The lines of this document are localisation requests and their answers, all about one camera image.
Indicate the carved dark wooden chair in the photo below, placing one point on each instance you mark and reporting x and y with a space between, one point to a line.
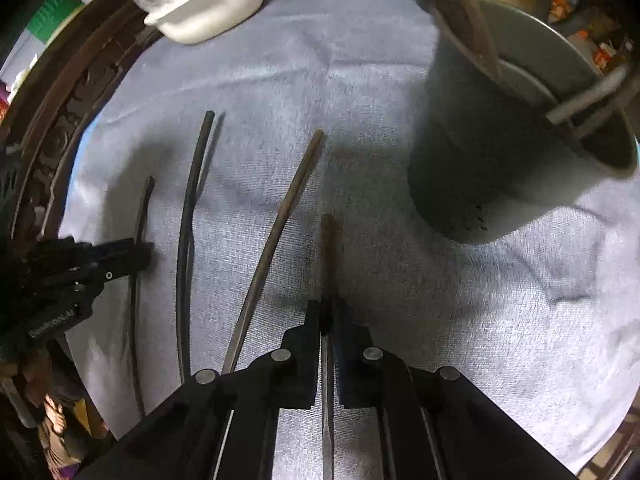
72 81

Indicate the grey tablecloth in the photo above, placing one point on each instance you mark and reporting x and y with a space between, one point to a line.
544 321

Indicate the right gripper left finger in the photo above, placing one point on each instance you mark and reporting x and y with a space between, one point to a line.
222 426

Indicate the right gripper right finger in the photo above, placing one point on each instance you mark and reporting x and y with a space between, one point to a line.
432 425

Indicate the grey utensil holder cup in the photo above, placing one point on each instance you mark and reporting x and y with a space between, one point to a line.
485 161

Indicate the white ceramic pot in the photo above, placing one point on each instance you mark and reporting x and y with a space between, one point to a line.
194 21

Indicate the green thermos flask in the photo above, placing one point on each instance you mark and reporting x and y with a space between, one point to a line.
51 16

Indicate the left human hand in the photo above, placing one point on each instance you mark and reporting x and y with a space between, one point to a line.
67 446

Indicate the light metal chopstick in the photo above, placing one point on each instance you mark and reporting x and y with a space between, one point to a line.
601 90

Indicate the brown chopstick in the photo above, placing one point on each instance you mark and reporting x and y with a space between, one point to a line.
183 286
258 281
327 366

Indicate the dark chopstick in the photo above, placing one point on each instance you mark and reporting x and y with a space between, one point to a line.
133 296
620 99
467 21

